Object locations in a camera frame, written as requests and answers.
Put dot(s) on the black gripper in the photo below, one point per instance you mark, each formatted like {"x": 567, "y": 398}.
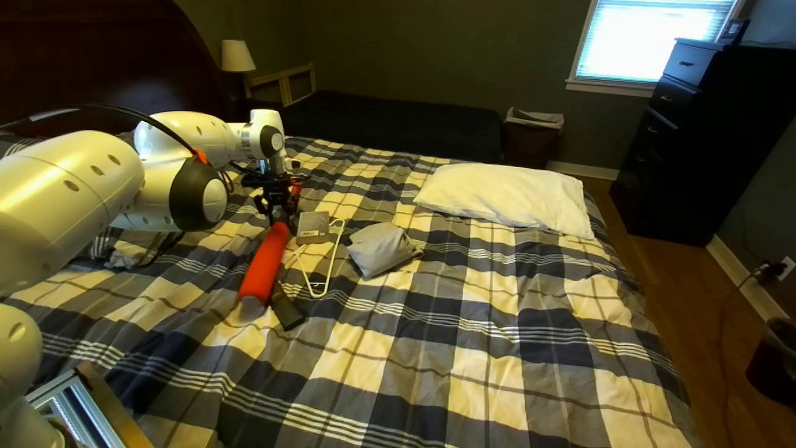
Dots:
{"x": 270, "y": 178}

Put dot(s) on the orange toy bat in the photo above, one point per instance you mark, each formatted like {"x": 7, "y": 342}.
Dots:
{"x": 262, "y": 263}

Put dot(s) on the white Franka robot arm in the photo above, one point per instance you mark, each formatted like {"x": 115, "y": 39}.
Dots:
{"x": 76, "y": 190}

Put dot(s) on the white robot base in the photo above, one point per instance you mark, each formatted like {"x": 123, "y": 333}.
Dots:
{"x": 16, "y": 373}

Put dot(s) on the grey folded cloth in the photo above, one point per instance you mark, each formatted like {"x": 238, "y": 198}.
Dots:
{"x": 382, "y": 247}

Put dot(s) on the wooden nightstand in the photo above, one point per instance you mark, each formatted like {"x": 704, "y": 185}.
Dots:
{"x": 281, "y": 86}

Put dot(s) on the black low couch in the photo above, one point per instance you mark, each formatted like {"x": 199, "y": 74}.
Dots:
{"x": 398, "y": 125}

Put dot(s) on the table lamp with white shade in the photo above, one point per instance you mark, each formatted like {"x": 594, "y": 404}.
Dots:
{"x": 236, "y": 54}

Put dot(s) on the yellow grey plaid bedspread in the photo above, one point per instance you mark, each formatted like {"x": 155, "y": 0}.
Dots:
{"x": 414, "y": 349}

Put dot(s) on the white pillow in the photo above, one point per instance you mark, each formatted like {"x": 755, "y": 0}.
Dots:
{"x": 506, "y": 194}

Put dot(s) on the dark wooden headboard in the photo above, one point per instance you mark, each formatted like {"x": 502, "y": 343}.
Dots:
{"x": 100, "y": 57}

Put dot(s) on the brown laundry hamper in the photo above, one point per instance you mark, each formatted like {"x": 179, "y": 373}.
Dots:
{"x": 532, "y": 138}

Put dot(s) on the black tall dresser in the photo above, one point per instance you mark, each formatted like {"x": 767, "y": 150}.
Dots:
{"x": 712, "y": 140}

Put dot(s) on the dark object on floor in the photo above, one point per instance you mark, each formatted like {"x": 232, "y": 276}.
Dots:
{"x": 773, "y": 364}

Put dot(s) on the green metal frame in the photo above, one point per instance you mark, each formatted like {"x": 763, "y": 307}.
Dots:
{"x": 83, "y": 405}

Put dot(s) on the bright window with white frame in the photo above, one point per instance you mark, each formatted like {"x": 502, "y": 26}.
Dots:
{"x": 649, "y": 38}

